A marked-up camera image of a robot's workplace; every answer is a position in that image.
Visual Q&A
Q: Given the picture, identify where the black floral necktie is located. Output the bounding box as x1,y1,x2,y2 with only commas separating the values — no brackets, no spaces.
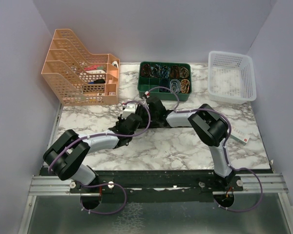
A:
107,121,169,132

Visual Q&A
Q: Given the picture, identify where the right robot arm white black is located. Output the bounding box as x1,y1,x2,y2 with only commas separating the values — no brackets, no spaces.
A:
135,97,235,191

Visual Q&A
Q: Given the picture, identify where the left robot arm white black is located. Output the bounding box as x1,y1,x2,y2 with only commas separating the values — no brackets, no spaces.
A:
43,114,142,193

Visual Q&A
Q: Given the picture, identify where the green compartment tray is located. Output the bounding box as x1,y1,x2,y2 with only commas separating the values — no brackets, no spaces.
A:
137,61,192,102

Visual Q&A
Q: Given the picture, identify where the orange plastic file organizer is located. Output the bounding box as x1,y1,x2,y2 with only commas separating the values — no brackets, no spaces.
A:
41,29,120,106

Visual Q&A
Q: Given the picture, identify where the white plastic basket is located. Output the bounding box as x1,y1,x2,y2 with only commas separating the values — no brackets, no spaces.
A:
208,51,256,104

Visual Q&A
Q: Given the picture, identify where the small white red box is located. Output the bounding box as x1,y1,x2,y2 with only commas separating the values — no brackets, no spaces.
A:
230,126,250,145

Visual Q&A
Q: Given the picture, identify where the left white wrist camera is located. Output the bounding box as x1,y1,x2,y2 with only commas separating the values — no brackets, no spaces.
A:
121,103,136,119

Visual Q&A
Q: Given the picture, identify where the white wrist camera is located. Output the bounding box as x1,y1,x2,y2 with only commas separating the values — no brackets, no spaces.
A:
121,103,136,119
142,91,150,99

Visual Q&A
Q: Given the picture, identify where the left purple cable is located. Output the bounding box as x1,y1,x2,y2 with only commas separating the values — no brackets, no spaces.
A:
48,100,152,173

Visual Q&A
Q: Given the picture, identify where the purple cable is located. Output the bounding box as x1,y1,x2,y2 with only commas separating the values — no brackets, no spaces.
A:
48,100,152,173
145,86,235,171

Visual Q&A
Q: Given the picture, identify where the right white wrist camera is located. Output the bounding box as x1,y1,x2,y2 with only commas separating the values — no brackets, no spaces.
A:
142,91,150,99

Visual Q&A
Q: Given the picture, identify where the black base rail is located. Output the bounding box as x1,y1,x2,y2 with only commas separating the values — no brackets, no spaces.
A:
70,170,243,203

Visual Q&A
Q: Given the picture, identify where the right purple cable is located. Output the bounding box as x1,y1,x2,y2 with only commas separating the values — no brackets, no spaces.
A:
145,86,235,171

